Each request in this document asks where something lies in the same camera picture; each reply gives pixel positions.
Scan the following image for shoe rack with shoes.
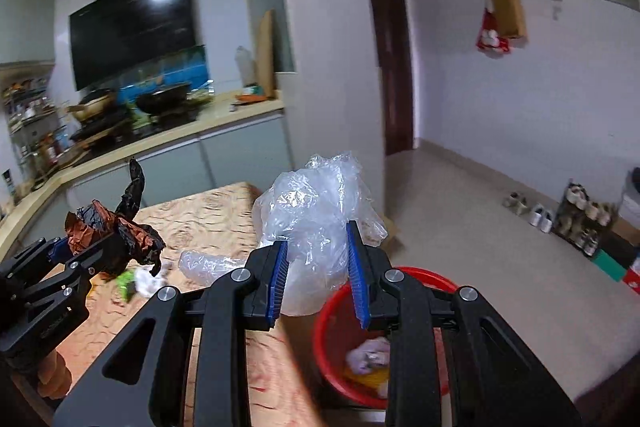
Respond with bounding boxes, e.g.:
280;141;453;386
552;181;621;258

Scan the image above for grey kitchen cabinets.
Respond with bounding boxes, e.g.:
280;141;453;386
30;114;293;238

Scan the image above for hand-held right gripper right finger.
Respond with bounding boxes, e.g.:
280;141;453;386
346;220;583;427

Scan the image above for red box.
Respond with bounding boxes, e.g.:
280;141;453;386
622;257;640;294

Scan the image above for white printed plastic bag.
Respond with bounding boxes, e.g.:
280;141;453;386
347;338;391;375

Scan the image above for black wok with lid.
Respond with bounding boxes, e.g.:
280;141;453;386
136;83;193;115

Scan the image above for clear plastic bag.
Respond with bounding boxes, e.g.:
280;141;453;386
179;151;388;315

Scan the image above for person's left hand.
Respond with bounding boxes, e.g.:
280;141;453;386
37;349;72;400

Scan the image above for wooden cutting board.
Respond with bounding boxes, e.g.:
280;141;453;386
256;9;277;98

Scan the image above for translucent plastic jug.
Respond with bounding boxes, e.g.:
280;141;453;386
235;46;258;88

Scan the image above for beige frying pan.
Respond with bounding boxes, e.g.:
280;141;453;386
67;89;118;120

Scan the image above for beige kitchen countertop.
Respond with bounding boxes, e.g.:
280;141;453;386
0;89;285;253

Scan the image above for yellow foam net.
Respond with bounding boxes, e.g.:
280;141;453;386
345;367;391;392

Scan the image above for red hanging bag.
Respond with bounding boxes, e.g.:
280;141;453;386
475;7;513;54

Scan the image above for black gas stove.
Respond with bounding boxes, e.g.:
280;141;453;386
70;104;211;142

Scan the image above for dark wooden door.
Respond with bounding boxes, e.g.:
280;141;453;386
359;0;415;156

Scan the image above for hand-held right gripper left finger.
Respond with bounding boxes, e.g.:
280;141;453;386
52;241;290;427

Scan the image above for green box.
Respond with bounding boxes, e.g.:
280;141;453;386
592;249;628;281

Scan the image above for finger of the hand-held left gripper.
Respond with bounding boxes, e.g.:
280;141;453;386
7;236;72;280
22;229;126;308

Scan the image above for brown paper bag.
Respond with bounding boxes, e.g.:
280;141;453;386
487;0;527;40

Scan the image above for brown and black bag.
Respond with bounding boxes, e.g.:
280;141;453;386
64;157;167;280

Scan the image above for white shoes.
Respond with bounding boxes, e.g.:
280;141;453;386
529;203;556;233

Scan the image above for green snack packet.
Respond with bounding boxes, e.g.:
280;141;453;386
115;269;138;303

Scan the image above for metal kitchen rack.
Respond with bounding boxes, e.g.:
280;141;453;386
0;77;62;178

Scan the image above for black range hood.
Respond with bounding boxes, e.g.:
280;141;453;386
68;0;197;92

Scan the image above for red plastic bin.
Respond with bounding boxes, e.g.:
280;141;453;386
313;266;458;410

